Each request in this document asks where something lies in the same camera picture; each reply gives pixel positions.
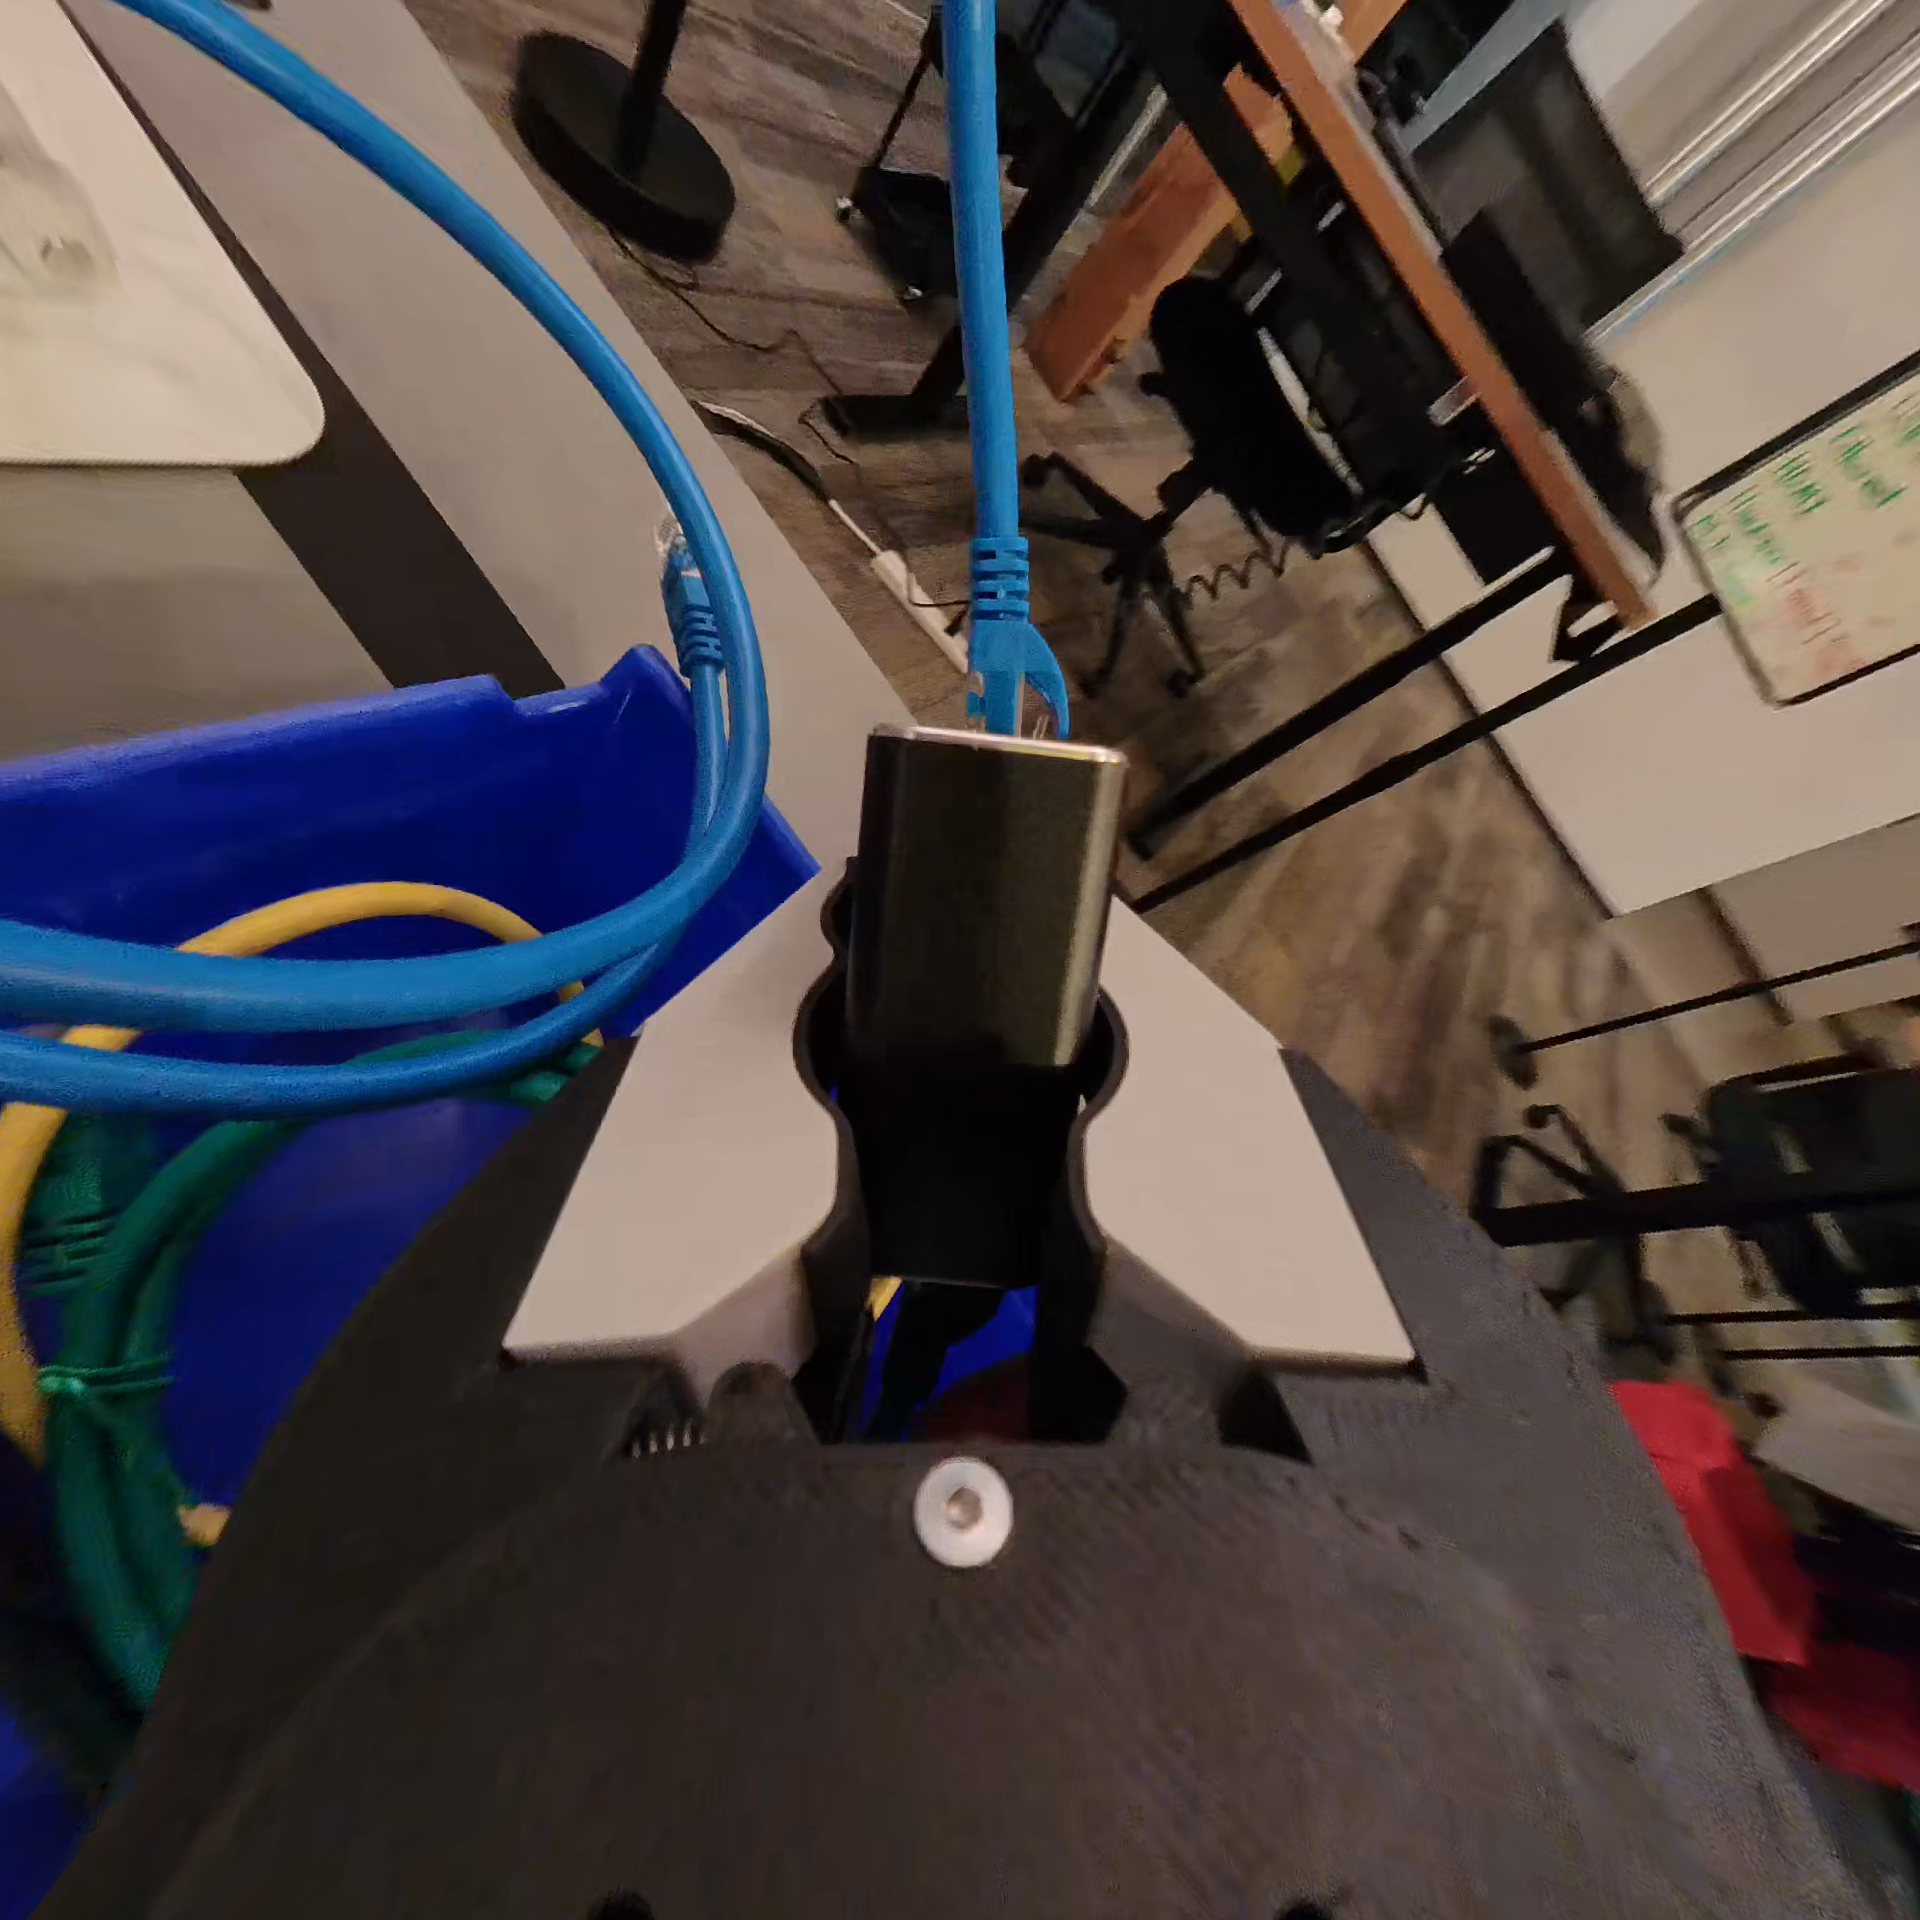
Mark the wooden office desk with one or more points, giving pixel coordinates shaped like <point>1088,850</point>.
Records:
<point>1475,353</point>

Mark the black ethernet splitter box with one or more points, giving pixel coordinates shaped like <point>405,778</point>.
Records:
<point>973,933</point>

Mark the white power strip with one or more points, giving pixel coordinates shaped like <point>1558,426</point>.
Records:
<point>898,579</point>

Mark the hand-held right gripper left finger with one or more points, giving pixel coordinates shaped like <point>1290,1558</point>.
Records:
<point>675,1172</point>

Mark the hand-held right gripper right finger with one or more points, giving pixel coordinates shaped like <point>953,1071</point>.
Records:
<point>1245,1200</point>

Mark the blue plastic bin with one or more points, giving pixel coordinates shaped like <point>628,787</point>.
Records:
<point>300,782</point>

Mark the black pole stand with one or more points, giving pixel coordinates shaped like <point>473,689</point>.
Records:
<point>630,152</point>

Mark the red plastic bin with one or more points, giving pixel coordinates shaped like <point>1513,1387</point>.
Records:
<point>1709,1500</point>

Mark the whiteboard with scribbles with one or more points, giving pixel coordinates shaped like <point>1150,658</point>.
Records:
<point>1816,555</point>

